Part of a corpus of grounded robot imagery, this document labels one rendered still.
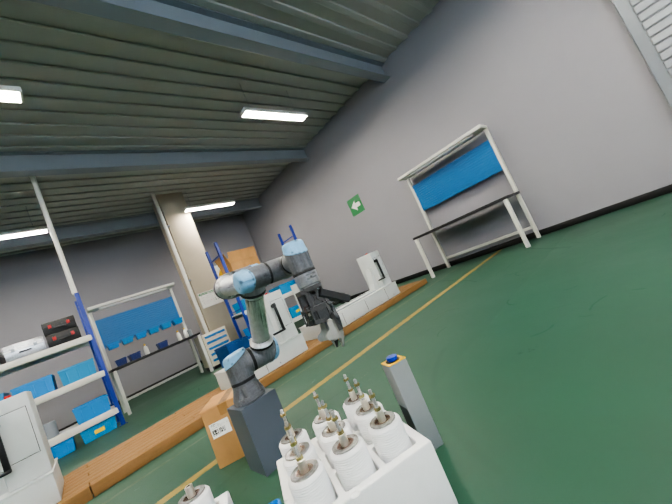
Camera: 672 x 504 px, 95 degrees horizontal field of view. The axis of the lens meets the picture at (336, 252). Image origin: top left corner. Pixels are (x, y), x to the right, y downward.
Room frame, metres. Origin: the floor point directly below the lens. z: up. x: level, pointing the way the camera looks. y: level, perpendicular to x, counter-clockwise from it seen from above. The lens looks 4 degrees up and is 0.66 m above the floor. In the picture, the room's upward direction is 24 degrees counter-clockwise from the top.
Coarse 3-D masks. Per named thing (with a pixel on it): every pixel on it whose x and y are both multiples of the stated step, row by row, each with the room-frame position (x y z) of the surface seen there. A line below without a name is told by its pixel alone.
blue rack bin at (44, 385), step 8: (48, 376) 3.91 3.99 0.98; (24, 384) 3.77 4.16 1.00; (32, 384) 3.81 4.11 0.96; (40, 384) 3.85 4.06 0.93; (48, 384) 3.90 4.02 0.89; (56, 384) 4.25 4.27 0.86; (16, 392) 3.71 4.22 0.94; (32, 392) 3.80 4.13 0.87; (40, 392) 3.84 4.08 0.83; (48, 392) 3.89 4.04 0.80
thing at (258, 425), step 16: (256, 400) 1.43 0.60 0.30; (272, 400) 1.47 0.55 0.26; (240, 416) 1.40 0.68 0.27; (256, 416) 1.41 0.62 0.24; (272, 416) 1.45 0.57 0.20; (240, 432) 1.45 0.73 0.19; (256, 432) 1.39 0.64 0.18; (272, 432) 1.43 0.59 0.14; (256, 448) 1.37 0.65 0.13; (272, 448) 1.42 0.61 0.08; (256, 464) 1.42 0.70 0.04; (272, 464) 1.40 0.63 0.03
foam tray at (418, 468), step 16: (416, 432) 0.89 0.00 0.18; (320, 448) 1.03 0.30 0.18; (368, 448) 0.92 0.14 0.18; (416, 448) 0.83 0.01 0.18; (432, 448) 0.83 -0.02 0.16; (384, 464) 0.82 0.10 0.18; (400, 464) 0.80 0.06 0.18; (416, 464) 0.81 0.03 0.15; (432, 464) 0.83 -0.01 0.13; (288, 480) 0.93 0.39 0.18; (336, 480) 0.84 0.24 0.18; (368, 480) 0.79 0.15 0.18; (384, 480) 0.78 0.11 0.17; (400, 480) 0.80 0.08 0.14; (416, 480) 0.81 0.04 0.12; (432, 480) 0.82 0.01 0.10; (288, 496) 0.86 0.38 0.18; (352, 496) 0.76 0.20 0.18; (368, 496) 0.77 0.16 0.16; (384, 496) 0.78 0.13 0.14; (400, 496) 0.79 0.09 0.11; (416, 496) 0.80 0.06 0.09; (432, 496) 0.82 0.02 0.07; (448, 496) 0.83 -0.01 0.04
